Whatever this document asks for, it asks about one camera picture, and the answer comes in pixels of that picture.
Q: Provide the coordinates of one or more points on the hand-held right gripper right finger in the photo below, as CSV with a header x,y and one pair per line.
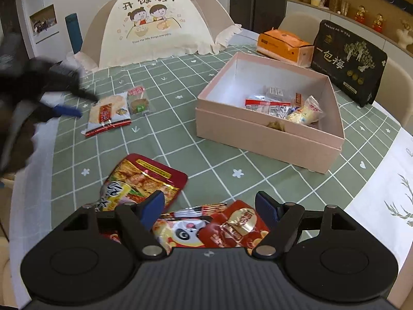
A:
x,y
267,211

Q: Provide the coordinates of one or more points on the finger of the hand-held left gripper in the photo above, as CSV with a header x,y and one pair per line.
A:
x,y
82,93
69,111

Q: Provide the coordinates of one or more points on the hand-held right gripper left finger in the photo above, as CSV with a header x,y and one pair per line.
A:
x,y
153,210

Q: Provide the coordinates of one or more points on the dark red barbecue snack bag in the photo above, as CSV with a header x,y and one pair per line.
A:
x,y
142,182

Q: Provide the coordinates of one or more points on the red cookie snack bag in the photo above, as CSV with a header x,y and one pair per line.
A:
x,y
240,226

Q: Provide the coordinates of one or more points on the rice cracker packet red trim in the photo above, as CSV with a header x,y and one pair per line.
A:
x,y
108,113

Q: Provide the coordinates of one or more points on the panda print snack packet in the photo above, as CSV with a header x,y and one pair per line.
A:
x,y
184,229

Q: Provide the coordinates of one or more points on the pink cardboard box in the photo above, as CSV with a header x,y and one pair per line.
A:
x,y
267,126

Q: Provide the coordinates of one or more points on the pale yellow cake packet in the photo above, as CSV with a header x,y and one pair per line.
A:
x,y
305,113

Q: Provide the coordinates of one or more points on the white red snack packet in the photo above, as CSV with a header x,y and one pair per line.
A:
x,y
267,106

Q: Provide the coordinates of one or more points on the small white snack packet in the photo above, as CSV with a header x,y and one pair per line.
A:
x,y
274,91

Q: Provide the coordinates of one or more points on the green brown small snack packet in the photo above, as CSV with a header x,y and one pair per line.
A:
x,y
138,101

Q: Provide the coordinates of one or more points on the teal thermos bottle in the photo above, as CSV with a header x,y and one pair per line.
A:
x,y
74,34

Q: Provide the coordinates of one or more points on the green checkered tablecloth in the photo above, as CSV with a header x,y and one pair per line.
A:
x,y
200,148

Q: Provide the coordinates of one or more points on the cream cartoon food cover tent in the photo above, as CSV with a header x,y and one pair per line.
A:
x,y
158,29

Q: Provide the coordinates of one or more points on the white bamboo print cloth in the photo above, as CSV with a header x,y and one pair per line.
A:
x,y
387,200

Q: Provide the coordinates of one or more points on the orange tissue box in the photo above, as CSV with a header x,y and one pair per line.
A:
x,y
285,46

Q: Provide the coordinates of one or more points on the black plum snack bag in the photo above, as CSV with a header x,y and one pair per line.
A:
x,y
350,63

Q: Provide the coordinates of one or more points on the beige dining chair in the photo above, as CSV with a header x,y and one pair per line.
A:
x,y
298,24
395,93

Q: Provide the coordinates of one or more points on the dark glass cabinet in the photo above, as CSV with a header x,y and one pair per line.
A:
x,y
258,0

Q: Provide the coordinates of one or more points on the beige sideboard cabinet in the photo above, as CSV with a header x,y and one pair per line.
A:
x,y
355,22

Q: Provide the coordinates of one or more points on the gold red figurine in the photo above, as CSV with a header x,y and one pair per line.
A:
x,y
377,22
360,13

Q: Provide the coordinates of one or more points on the glass jar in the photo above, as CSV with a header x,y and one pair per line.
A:
x,y
344,6
334,0

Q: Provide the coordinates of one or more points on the white flower vase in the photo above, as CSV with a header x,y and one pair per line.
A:
x,y
404,35

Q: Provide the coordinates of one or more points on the wall photo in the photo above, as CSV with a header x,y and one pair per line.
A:
x,y
43,20

